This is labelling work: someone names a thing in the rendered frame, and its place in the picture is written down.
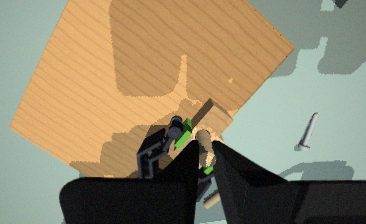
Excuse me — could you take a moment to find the light wooden board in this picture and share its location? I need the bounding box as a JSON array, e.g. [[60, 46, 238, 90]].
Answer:
[[9, 0, 295, 178]]

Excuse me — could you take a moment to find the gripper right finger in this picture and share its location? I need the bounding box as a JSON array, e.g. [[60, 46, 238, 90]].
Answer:
[[212, 140, 366, 224]]

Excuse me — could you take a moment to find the grey metal bolt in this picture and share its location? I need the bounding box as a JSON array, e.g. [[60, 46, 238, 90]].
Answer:
[[298, 113, 318, 151]]

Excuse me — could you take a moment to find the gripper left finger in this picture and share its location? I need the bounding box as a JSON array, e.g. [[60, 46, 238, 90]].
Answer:
[[59, 140, 200, 224]]

